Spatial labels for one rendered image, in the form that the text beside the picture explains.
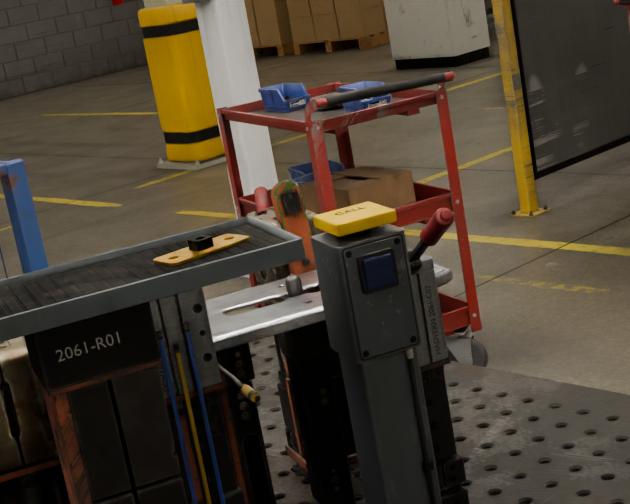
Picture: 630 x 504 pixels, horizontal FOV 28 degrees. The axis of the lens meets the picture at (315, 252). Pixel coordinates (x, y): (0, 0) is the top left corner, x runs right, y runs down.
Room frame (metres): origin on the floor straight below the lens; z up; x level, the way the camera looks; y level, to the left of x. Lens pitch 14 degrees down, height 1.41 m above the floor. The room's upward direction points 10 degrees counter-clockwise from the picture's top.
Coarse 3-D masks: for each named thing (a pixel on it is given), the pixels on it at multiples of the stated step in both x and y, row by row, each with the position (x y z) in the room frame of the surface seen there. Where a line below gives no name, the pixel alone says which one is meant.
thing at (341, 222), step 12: (360, 204) 1.15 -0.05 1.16; (372, 204) 1.14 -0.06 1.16; (324, 216) 1.13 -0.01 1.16; (336, 216) 1.12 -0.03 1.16; (348, 216) 1.11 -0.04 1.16; (360, 216) 1.10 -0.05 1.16; (372, 216) 1.10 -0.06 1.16; (384, 216) 1.10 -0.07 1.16; (396, 216) 1.11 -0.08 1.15; (324, 228) 1.12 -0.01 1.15; (336, 228) 1.09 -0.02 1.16; (348, 228) 1.09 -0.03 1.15; (360, 228) 1.09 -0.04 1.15
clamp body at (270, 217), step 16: (272, 208) 1.68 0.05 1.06; (272, 224) 1.59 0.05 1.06; (256, 272) 1.67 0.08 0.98; (272, 272) 1.60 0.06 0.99; (288, 272) 1.59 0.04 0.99; (336, 352) 1.62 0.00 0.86; (336, 368) 1.61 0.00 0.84; (288, 384) 1.63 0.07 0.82; (336, 384) 1.61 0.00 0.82; (288, 400) 1.64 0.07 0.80; (288, 416) 1.66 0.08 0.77; (288, 432) 1.67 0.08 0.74; (352, 432) 1.61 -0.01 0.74; (288, 448) 1.67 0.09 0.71; (352, 448) 1.61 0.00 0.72; (304, 464) 1.61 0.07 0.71; (352, 464) 1.60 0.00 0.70
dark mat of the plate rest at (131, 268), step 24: (264, 240) 1.08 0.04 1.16; (96, 264) 1.10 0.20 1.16; (120, 264) 1.09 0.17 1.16; (144, 264) 1.07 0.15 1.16; (192, 264) 1.04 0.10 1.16; (0, 288) 1.08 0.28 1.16; (24, 288) 1.06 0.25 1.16; (48, 288) 1.05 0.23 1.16; (72, 288) 1.03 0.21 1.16; (96, 288) 1.02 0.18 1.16; (0, 312) 0.99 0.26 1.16
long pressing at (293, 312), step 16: (448, 272) 1.43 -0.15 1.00; (256, 288) 1.51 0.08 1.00; (272, 288) 1.49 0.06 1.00; (304, 288) 1.47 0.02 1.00; (208, 304) 1.47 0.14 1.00; (224, 304) 1.46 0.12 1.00; (240, 304) 1.45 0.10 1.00; (272, 304) 1.42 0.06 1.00; (288, 304) 1.41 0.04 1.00; (304, 304) 1.40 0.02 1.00; (320, 304) 1.38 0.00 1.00; (224, 320) 1.39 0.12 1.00; (240, 320) 1.38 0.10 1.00; (256, 320) 1.37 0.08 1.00; (272, 320) 1.35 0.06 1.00; (288, 320) 1.35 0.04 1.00; (304, 320) 1.36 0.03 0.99; (320, 320) 1.36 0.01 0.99; (224, 336) 1.33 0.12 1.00; (240, 336) 1.33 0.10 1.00; (256, 336) 1.34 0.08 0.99
